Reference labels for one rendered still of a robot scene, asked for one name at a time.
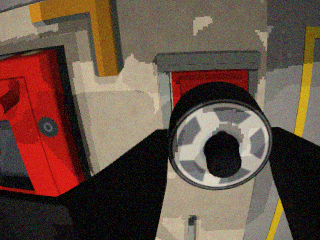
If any black rubber tyre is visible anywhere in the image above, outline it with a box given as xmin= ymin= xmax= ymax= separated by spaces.
xmin=167 ymin=81 xmax=273 ymax=191

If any yellow boundary line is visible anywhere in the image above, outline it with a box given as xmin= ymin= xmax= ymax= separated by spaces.
xmin=267 ymin=27 xmax=320 ymax=240

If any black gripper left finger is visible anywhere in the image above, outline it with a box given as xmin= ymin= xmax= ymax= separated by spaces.
xmin=0 ymin=129 xmax=168 ymax=240

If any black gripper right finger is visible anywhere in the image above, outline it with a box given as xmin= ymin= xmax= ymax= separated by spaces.
xmin=268 ymin=127 xmax=320 ymax=240

